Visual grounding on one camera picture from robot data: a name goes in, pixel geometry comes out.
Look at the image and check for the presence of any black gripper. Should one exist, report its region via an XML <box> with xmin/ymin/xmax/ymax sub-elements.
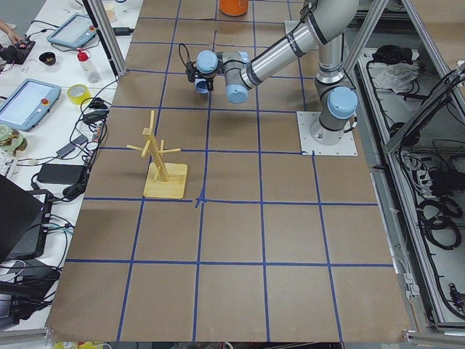
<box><xmin>194</xmin><ymin>71</ymin><xmax>217</xmax><ymax>92</ymax></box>

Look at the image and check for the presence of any light blue plastic cup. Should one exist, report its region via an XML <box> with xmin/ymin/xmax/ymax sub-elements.
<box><xmin>194</xmin><ymin>79</ymin><xmax>209</xmax><ymax>95</ymax></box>

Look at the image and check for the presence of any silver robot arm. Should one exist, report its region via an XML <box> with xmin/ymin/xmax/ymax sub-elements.
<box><xmin>185</xmin><ymin>1</ymin><xmax>359</xmax><ymax>104</ymax></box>

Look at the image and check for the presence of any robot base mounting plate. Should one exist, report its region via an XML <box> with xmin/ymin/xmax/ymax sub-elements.
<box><xmin>296</xmin><ymin>111</ymin><xmax>357</xmax><ymax>156</ymax></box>

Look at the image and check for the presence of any white paper cup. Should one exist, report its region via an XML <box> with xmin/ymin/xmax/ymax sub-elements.
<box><xmin>104</xmin><ymin>2</ymin><xmax>118</xmax><ymax>23</ymax></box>

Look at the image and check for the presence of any orange cylindrical bin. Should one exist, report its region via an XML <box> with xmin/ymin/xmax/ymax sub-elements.
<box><xmin>219</xmin><ymin>0</ymin><xmax>248</xmax><ymax>17</ymax></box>

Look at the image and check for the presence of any wooden mug tree stand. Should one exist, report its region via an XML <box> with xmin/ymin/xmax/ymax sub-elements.
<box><xmin>126</xmin><ymin>111</ymin><xmax>188</xmax><ymax>199</ymax></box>

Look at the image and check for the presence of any clear squeeze bottle red cap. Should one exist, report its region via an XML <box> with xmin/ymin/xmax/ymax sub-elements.
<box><xmin>77</xmin><ymin>49</ymin><xmax>101</xmax><ymax>84</ymax></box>

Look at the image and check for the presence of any yellow tape roll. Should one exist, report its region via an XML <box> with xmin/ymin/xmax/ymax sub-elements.
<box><xmin>67</xmin><ymin>84</ymin><xmax>92</xmax><ymax>105</ymax></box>

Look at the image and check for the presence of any blue teach pendant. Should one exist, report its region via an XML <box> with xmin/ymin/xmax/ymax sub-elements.
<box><xmin>46</xmin><ymin>13</ymin><xmax>97</xmax><ymax>50</ymax></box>
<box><xmin>1</xmin><ymin>79</ymin><xmax>61</xmax><ymax>132</ymax></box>

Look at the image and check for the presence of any black small bowl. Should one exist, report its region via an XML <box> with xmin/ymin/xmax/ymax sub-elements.
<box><xmin>39</xmin><ymin>52</ymin><xmax>57</xmax><ymax>66</ymax></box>

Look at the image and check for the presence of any black power adapter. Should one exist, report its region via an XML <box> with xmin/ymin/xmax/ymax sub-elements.
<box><xmin>37</xmin><ymin>164</ymin><xmax>84</xmax><ymax>185</ymax></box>

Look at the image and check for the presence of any white cloth rag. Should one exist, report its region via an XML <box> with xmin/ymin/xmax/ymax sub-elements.
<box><xmin>373</xmin><ymin>63</ymin><xmax>420</xmax><ymax>93</ymax></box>

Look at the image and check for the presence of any green glass teapot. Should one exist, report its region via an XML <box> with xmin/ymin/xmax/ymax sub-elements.
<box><xmin>0</xmin><ymin>124</ymin><xmax>28</xmax><ymax>155</ymax></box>

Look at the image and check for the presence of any black laptop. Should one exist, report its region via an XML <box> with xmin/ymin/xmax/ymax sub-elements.
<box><xmin>1</xmin><ymin>177</ymin><xmax>52</xmax><ymax>262</ymax></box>

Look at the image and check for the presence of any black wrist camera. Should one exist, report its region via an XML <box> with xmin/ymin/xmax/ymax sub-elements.
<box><xmin>185</xmin><ymin>61</ymin><xmax>197</xmax><ymax>83</ymax></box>

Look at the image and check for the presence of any aluminium frame post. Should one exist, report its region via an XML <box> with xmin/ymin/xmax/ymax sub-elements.
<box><xmin>83</xmin><ymin>0</ymin><xmax>126</xmax><ymax>78</ymax></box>

